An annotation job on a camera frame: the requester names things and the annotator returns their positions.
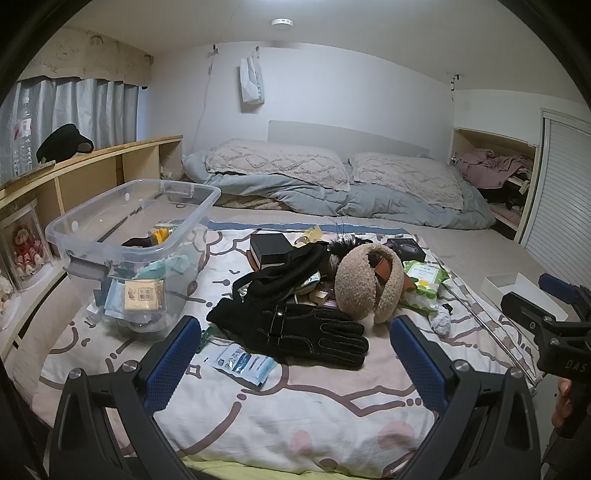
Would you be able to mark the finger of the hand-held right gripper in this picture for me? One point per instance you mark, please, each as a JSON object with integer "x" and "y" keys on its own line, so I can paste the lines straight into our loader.
{"x": 521, "y": 305}
{"x": 558, "y": 288}

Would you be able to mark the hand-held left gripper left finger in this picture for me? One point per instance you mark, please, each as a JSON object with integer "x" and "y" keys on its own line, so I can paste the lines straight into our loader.
{"x": 173, "y": 364}

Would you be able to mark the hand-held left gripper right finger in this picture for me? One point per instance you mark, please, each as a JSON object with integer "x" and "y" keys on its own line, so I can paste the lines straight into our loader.
{"x": 420, "y": 364}

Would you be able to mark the beige fleece earmuffs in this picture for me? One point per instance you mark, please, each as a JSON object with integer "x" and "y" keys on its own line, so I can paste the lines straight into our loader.
{"x": 355, "y": 277}

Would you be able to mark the clear plastic storage box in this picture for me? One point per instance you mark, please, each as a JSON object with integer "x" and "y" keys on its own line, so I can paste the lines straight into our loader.
{"x": 78, "y": 226}

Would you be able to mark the person's right hand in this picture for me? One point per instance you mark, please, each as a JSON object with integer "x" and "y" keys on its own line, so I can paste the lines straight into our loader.
{"x": 563, "y": 401}

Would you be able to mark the white cardboard box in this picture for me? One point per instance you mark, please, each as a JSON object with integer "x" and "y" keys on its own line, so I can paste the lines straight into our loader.
{"x": 503, "y": 281}

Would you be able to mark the thin metal rod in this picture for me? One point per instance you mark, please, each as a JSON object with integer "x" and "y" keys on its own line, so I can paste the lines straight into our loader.
{"x": 480, "y": 318}

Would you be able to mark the grey sock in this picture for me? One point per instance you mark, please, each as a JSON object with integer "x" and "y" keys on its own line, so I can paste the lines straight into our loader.
{"x": 442, "y": 323}

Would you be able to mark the small black case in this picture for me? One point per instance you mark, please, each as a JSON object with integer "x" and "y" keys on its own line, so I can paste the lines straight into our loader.
{"x": 448, "y": 307}

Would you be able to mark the blue white mask packet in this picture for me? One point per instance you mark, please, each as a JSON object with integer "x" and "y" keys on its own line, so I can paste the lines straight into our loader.
{"x": 240, "y": 362}

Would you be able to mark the yellow tissue pack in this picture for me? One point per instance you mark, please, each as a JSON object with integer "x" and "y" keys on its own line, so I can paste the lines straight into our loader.
{"x": 143, "y": 295}

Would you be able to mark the beige bed mattress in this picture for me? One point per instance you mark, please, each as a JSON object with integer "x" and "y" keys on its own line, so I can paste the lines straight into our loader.
{"x": 461, "y": 244}

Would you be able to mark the green dotted wet wipes packet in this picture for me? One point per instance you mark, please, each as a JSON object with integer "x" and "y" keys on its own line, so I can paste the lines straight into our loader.
{"x": 422, "y": 277}

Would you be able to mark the white slatted door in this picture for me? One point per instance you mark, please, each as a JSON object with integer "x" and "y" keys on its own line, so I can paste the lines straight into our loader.
{"x": 563, "y": 194}

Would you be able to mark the green packets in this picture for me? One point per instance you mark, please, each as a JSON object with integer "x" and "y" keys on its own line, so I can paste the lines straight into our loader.
{"x": 171, "y": 267}

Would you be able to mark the black mouse box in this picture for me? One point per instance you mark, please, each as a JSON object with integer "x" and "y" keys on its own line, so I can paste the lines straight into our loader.
{"x": 406, "y": 249}

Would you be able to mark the black stitched glove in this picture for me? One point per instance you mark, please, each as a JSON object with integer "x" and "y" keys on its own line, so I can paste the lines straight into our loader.
{"x": 300, "y": 327}

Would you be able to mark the yellow black toy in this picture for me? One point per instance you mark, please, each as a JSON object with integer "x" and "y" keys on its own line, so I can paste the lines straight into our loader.
{"x": 160, "y": 235}

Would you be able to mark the pink clothes pile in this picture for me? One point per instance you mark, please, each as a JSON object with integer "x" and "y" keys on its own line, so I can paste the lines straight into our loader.
{"x": 494, "y": 166}

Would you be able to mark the shiny silver packet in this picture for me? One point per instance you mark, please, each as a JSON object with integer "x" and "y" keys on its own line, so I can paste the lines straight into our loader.
{"x": 310, "y": 280}

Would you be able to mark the black furry accessory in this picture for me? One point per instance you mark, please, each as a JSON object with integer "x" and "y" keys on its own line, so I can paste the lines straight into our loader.
{"x": 344, "y": 247}

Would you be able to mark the small black box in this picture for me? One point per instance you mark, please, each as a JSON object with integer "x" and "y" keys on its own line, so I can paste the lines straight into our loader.
{"x": 270, "y": 244}

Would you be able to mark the yellow ribbon piece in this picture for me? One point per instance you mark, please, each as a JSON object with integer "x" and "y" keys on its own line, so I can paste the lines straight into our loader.
{"x": 309, "y": 235}

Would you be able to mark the beige quilted pillow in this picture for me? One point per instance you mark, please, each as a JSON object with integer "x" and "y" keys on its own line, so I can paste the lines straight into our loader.
{"x": 277, "y": 159}
{"x": 406, "y": 177}

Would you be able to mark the tan woven blanket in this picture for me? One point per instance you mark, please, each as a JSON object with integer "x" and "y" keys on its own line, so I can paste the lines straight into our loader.
{"x": 249, "y": 201}

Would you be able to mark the doll in clear case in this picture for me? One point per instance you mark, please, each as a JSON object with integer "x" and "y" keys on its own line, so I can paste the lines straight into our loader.
{"x": 25, "y": 249}

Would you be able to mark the light blue duvet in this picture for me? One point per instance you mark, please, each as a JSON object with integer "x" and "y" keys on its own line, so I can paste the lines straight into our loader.
{"x": 323, "y": 198}

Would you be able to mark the wooden shelf unit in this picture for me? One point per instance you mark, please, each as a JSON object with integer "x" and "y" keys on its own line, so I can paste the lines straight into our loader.
{"x": 138, "y": 147}

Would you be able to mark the white headboard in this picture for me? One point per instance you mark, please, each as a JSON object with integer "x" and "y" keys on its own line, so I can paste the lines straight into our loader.
{"x": 346, "y": 136}

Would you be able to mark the black cap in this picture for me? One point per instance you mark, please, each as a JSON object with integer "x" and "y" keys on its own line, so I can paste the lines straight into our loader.
{"x": 62, "y": 141}

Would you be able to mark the grey curtain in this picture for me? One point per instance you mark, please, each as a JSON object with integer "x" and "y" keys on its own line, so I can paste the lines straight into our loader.
{"x": 92, "y": 110}

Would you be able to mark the clear water bottle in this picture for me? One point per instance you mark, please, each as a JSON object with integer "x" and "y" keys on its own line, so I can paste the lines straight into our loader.
{"x": 23, "y": 143}

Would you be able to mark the beige printed valance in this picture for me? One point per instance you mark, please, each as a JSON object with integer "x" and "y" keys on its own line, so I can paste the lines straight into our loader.
{"x": 83, "y": 55}

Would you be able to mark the round ceiling light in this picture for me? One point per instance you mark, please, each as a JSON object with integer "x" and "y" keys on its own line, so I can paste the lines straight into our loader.
{"x": 282, "y": 22}

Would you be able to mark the wall alcove shelf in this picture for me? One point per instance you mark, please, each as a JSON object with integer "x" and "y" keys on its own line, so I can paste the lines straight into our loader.
{"x": 521, "y": 147}

